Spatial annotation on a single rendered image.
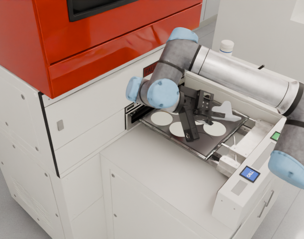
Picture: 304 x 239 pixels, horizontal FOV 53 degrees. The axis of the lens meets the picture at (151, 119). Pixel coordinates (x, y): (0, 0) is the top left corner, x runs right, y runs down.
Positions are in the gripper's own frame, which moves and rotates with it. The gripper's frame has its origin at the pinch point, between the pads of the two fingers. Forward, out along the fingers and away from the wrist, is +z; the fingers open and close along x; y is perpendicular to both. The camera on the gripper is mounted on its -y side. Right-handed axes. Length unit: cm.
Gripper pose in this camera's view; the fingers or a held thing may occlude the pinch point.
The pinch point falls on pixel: (226, 123)
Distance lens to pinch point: 104.9
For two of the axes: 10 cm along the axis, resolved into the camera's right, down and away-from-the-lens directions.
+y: 1.8, -9.6, 2.0
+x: -4.0, 1.2, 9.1
